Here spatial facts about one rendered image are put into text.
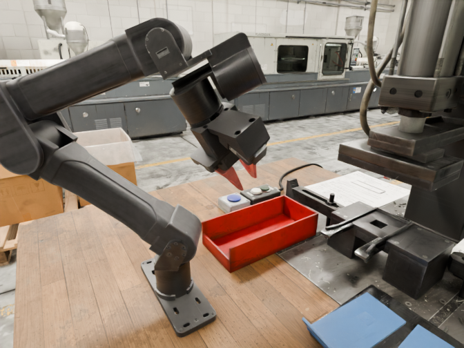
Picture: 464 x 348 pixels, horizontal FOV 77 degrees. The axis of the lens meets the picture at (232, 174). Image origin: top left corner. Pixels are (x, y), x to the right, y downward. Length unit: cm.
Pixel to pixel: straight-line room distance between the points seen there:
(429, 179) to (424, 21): 24
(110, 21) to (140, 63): 643
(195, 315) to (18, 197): 221
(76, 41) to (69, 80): 454
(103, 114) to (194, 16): 349
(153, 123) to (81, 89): 456
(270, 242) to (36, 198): 219
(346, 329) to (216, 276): 25
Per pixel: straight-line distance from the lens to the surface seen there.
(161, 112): 500
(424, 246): 64
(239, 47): 40
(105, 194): 48
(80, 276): 68
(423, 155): 57
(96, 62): 43
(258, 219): 76
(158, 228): 48
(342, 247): 70
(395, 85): 57
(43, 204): 264
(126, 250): 72
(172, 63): 39
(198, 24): 737
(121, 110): 486
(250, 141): 36
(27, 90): 48
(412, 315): 59
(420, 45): 56
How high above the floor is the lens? 131
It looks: 22 degrees down
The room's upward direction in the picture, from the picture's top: straight up
